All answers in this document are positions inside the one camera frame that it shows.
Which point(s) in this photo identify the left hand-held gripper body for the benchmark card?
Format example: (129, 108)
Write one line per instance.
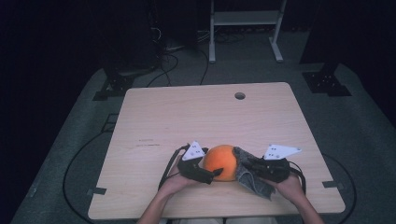
(193, 168)

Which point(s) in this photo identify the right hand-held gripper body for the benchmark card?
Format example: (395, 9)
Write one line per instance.
(275, 169)

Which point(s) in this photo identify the orange plush toy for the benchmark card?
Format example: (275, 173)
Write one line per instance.
(219, 161)

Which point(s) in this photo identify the grey cloth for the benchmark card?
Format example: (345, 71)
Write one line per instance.
(252, 183)

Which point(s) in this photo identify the person's left hand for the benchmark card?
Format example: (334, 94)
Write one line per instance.
(176, 183)

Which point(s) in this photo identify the person's right hand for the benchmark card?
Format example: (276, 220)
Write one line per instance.
(289, 188)

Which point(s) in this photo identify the black tape strip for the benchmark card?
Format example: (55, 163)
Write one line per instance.
(333, 184)
(97, 191)

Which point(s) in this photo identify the black stand base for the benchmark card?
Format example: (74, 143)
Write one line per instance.
(113, 87)
(325, 84)

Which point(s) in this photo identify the white metal table frame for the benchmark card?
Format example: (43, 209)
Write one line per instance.
(244, 18)

